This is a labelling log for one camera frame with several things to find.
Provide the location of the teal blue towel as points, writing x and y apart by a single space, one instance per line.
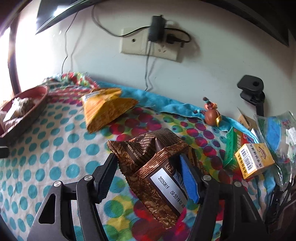
162 104

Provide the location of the green medicine box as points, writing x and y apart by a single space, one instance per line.
235 139

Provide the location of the white wall socket plate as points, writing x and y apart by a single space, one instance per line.
138 44

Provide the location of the clear plastic bag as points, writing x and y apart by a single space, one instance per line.
278 133

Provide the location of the brown snack bag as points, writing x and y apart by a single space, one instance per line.
152 167

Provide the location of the yellow grey rope knot ball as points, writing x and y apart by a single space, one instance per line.
23 106

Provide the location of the black clamp mount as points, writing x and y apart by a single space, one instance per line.
252 92

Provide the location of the round red tray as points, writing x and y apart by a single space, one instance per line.
39 94

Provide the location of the black power adapter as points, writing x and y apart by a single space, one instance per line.
157 29

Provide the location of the black monitor edge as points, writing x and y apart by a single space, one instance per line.
51 12

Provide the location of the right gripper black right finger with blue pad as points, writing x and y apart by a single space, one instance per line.
240 218

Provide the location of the polka dot cloth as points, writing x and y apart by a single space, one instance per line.
57 146

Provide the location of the yellow snack bag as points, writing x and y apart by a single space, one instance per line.
103 106

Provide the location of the small brown figurine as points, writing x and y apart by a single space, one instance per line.
212 117

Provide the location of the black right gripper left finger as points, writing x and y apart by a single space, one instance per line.
54 218

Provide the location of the brown cardboard box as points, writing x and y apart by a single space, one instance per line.
246 121

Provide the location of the yellow barcode box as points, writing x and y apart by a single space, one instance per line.
253 159

